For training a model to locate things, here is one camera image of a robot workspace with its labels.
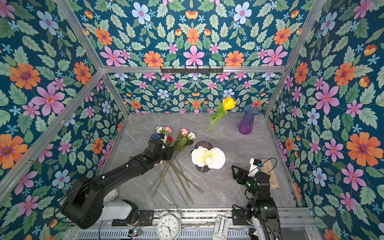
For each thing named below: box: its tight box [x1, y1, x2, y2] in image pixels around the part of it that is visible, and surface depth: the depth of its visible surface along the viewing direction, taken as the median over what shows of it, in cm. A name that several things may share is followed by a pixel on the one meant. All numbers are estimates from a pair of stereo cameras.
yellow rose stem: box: [205, 96, 237, 147], surface depth 70 cm
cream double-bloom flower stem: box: [191, 146, 226, 172], surface depth 57 cm
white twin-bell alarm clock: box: [156, 205, 182, 240], surface depth 69 cm
